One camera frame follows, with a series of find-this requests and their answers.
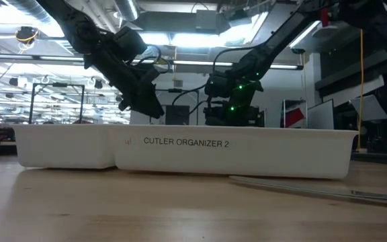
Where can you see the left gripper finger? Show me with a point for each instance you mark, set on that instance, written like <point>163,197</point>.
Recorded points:
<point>148,102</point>

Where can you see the white cutlery organizer tray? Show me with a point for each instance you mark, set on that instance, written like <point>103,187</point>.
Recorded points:
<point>281,158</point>

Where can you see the silver table knife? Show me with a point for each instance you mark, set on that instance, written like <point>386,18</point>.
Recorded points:
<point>381,196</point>

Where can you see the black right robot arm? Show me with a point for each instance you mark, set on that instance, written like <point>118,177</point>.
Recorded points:
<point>281,37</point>

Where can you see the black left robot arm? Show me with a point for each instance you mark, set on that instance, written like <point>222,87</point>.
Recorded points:
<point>72,23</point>

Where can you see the black cabinet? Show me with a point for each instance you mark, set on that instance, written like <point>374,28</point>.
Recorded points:
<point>254,117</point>

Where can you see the black screen panel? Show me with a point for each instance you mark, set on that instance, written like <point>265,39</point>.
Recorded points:
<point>180,116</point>

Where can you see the red panel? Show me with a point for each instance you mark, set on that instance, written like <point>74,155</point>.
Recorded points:
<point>294,117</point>

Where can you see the linear ceiling light fixture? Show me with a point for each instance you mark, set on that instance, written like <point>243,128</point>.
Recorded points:
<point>45,58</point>

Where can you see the gray ceiling box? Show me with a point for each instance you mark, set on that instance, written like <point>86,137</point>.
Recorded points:
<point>206,20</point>

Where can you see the gray board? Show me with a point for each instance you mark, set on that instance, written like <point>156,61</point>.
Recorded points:
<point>321,116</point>

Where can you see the white slanted beam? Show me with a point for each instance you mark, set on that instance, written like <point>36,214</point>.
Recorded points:
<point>354,88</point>

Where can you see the gray tilted panel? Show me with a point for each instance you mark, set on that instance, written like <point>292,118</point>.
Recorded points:
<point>370,107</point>

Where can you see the black metal frame stand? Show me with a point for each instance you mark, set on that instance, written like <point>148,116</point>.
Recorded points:
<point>59,85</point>
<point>175,90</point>

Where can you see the gray wall vent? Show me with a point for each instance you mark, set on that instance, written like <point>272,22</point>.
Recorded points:
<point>178,83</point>

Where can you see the shiny round duct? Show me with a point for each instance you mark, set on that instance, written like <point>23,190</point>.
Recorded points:
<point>128,9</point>

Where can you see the small black ceiling camera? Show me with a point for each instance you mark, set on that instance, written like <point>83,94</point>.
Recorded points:
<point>297,51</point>

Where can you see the round black ceiling camera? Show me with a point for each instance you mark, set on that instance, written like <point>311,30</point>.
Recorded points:
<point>25,34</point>

